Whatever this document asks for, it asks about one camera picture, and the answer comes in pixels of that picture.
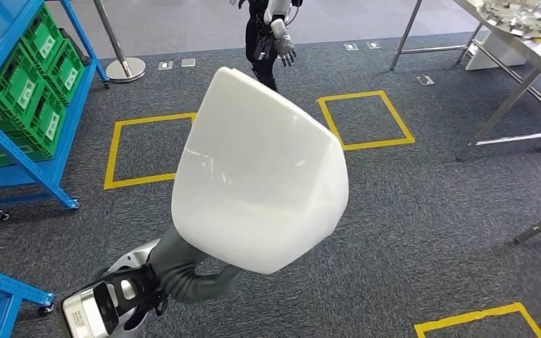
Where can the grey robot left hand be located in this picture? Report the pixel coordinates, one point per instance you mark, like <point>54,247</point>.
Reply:
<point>177,275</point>

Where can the standing robot's grey hand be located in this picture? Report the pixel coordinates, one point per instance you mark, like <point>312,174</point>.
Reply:
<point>285,49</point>

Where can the white curved plastic part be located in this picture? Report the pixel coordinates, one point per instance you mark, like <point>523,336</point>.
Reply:
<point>261,177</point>

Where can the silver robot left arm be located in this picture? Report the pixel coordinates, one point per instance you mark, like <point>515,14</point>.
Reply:
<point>130,259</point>

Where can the standing humanoid robot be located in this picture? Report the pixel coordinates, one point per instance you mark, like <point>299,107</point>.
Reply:
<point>261,42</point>

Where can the metal floor socket plate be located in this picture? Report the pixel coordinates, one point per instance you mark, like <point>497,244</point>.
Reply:
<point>351,46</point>
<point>373,44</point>
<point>188,62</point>
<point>165,65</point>
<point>425,80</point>

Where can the chrome stanchion with round base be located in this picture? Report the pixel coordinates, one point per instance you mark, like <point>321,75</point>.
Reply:
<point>126,70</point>

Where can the silver wheel hubcap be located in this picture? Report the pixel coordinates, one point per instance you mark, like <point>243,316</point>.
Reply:
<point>518,16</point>

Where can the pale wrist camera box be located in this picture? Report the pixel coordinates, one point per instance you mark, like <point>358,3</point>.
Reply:
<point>84,315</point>

